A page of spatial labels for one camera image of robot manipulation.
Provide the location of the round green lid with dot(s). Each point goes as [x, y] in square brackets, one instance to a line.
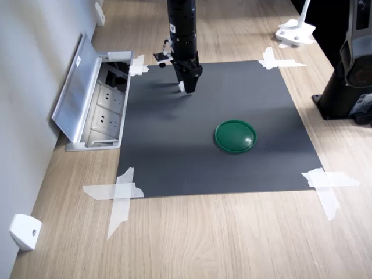
[235, 136]

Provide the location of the white tape cross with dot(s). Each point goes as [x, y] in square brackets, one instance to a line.
[136, 66]
[271, 61]
[327, 181]
[122, 189]

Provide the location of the white power socket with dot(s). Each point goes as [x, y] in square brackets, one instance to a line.
[106, 119]
[110, 98]

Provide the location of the dark grey mat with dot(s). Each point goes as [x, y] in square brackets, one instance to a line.
[203, 168]

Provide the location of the grey partition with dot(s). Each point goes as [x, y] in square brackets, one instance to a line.
[23, 87]

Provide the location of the small white gripper camera box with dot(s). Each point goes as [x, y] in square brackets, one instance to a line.
[160, 56]

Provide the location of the small white partition bracket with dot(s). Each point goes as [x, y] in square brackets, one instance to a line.
[100, 14]
[24, 232]

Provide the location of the small white duct label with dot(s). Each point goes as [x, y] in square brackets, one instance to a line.
[78, 61]

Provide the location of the white camera stand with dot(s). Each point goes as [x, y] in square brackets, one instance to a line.
[295, 33]

